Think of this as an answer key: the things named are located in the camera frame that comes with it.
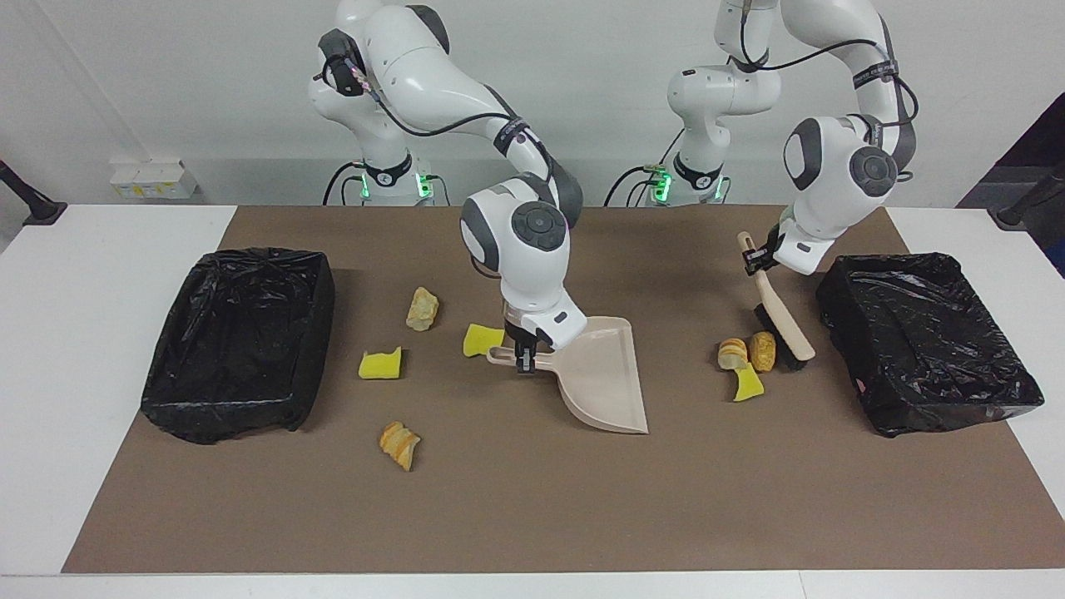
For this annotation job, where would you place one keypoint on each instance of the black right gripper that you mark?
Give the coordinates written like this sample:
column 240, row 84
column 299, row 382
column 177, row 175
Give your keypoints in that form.
column 526, row 341

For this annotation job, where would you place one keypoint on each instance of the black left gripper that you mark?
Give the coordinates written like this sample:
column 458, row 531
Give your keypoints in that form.
column 771, row 248

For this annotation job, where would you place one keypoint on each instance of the yellow sponge piece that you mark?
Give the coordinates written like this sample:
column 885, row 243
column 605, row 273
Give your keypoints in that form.
column 748, row 386
column 480, row 340
column 380, row 365

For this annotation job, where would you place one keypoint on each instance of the beige brush with black bristles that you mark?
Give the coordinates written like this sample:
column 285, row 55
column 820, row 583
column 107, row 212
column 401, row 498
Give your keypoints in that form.
column 782, row 320

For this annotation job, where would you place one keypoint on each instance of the beige plastic dustpan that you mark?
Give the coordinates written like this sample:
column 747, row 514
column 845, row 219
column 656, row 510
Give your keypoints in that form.
column 603, row 383

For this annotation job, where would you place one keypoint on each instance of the brown potato-shaped toy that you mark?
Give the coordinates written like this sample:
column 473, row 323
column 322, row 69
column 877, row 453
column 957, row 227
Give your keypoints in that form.
column 763, row 352

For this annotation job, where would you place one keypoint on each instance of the orange white striped pastry toy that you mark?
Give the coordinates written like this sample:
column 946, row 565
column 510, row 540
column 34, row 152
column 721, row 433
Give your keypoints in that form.
column 732, row 354
column 399, row 446

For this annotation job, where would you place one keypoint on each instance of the pale beige rock-like chunk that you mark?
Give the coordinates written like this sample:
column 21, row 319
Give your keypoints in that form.
column 422, row 309

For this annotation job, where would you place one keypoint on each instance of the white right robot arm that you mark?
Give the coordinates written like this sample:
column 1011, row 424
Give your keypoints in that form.
column 532, row 274

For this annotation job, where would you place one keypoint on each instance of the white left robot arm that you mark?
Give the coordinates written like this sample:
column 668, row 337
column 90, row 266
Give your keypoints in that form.
column 832, row 175

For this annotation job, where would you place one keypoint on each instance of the black-lined bin with pink mark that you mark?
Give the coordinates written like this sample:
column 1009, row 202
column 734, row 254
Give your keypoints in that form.
column 923, row 349

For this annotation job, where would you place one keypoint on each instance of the black-lined trash bin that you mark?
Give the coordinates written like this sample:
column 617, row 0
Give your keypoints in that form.
column 233, row 349

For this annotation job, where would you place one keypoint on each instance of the brown table mat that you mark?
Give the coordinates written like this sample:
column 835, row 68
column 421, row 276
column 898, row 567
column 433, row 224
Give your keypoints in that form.
column 499, row 516

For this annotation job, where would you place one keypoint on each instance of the black stand leg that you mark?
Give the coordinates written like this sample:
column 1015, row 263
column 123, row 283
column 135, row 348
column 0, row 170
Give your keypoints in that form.
column 33, row 208
column 1027, row 204

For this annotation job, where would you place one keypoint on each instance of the white wall socket box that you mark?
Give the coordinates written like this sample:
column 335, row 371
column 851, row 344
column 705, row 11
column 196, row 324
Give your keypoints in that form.
column 154, row 180

